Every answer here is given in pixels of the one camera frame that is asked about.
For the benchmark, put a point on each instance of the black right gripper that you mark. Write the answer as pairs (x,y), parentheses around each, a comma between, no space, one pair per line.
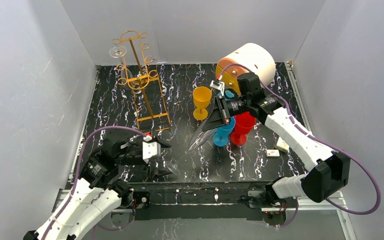
(225,110)

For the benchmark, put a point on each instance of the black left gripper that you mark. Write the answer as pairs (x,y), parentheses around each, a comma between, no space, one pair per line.
(150,164)

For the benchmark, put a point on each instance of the light blue plastic wine glass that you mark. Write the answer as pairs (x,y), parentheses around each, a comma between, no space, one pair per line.
(229,95)

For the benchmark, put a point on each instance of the red plastic wine glass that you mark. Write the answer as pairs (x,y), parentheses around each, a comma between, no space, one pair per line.
(244,123)

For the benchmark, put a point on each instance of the clear wine glass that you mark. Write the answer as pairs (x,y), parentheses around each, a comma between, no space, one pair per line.
(198,139)
(118,52)

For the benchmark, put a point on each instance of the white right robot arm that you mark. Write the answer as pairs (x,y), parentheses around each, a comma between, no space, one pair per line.
(328,169)

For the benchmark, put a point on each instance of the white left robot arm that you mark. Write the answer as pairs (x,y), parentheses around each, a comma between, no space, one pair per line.
(98,190)

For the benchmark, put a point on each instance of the orange plastic wine glass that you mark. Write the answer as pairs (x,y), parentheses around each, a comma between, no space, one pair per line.
(201,98)

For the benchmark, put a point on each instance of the black marble table mat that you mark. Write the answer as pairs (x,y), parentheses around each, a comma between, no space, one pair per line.
(110,104)

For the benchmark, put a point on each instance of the small white box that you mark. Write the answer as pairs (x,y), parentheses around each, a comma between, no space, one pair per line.
(272,153)

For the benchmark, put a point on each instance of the round drawer cabinet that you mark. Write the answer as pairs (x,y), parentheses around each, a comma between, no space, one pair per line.
(249,56)

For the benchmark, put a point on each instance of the cream rectangular box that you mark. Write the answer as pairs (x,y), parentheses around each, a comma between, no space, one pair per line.
(281,145)

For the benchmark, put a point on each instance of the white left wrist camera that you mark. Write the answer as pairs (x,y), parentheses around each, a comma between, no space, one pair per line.
(151,148)

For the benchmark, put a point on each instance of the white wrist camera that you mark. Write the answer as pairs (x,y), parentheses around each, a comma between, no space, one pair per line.
(151,148)
(218,84)

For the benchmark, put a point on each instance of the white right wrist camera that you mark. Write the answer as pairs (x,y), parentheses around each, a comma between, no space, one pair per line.
(218,84)

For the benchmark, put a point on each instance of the gold wire wine glass rack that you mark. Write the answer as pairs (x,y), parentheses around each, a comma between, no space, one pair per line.
(150,106)

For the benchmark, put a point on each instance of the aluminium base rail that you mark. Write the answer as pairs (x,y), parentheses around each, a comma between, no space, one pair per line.
(170,201)

